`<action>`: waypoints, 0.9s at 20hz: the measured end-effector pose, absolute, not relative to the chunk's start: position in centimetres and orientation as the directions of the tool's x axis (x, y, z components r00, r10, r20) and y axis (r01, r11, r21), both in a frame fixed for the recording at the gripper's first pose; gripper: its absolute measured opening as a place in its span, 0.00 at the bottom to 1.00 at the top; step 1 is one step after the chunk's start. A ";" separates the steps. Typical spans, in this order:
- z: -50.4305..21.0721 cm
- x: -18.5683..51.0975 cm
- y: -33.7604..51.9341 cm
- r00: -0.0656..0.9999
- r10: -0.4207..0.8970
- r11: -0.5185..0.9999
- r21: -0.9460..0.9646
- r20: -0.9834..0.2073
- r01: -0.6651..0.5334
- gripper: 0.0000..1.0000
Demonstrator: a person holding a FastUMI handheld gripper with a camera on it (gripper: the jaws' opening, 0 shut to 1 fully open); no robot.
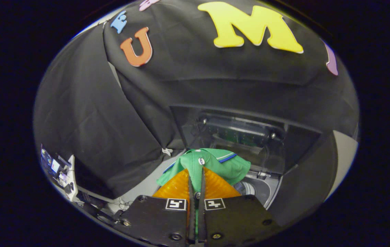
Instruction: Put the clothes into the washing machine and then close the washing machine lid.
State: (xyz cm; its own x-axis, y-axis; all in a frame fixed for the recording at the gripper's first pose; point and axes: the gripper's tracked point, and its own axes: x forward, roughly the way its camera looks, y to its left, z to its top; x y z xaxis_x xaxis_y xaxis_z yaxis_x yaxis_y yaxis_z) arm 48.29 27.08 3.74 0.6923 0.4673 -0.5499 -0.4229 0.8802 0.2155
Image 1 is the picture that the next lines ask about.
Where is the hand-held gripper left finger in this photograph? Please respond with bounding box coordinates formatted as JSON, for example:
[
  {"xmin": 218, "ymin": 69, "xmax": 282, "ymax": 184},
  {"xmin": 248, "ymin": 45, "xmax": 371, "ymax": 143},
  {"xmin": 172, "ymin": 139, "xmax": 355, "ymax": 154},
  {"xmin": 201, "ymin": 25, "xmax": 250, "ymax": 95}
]
[{"xmin": 114, "ymin": 168, "xmax": 196, "ymax": 246}]

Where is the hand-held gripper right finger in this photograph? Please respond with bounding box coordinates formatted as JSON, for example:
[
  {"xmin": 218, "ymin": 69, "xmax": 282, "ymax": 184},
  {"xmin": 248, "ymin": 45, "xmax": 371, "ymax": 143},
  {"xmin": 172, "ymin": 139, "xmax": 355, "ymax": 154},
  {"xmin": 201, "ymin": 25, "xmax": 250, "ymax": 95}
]
[{"xmin": 198, "ymin": 167, "xmax": 282, "ymax": 247}]

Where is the green polo shirt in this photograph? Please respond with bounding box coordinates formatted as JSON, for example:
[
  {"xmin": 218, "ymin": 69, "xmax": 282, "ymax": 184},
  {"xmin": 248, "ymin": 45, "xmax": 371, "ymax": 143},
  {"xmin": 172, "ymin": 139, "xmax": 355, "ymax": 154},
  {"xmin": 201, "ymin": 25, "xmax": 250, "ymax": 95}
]
[{"xmin": 156, "ymin": 148, "xmax": 251, "ymax": 234}]

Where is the white equipment rack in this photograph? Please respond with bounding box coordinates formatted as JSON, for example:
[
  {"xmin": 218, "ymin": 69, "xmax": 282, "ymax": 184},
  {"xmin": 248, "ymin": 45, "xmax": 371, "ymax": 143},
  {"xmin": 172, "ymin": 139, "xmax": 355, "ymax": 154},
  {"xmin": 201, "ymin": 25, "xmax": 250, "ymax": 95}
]
[{"xmin": 41, "ymin": 144, "xmax": 79, "ymax": 203}]

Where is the black backdrop cloth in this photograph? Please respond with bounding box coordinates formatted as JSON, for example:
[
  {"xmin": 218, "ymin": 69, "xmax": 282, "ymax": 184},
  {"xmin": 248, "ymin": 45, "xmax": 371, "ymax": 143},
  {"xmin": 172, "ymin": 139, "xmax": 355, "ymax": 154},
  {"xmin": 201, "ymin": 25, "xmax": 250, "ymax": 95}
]
[{"xmin": 34, "ymin": 0, "xmax": 359, "ymax": 200}]

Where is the thin floor cable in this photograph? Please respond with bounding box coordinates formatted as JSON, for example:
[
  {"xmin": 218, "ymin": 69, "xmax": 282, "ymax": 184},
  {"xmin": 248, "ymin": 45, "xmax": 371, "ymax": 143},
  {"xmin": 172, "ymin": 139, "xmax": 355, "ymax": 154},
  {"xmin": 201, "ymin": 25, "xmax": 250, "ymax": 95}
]
[{"xmin": 107, "ymin": 197, "xmax": 134, "ymax": 215}]

